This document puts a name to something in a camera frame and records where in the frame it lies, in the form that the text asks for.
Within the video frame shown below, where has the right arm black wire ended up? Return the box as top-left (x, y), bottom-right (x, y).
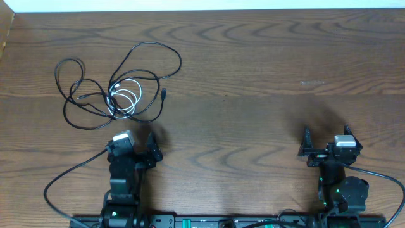
top-left (341, 163), bottom-right (405, 228)

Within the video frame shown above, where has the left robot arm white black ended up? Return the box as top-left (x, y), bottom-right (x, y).
top-left (99, 130), bottom-right (163, 228)

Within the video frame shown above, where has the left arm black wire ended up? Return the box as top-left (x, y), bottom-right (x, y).
top-left (43, 148), bottom-right (110, 228)

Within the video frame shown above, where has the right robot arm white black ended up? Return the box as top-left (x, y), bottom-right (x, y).
top-left (297, 125), bottom-right (369, 227)

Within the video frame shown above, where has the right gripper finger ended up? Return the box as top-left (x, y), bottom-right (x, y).
top-left (344, 124), bottom-right (361, 148)
top-left (301, 127), bottom-right (313, 152)

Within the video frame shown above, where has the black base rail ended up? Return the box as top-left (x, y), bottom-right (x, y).
top-left (69, 214), bottom-right (389, 228)

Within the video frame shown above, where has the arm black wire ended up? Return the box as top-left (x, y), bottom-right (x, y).
top-left (43, 148), bottom-right (110, 228)
top-left (341, 163), bottom-right (405, 228)

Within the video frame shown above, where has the white usb cable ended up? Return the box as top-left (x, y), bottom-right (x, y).
top-left (106, 78), bottom-right (143, 120)

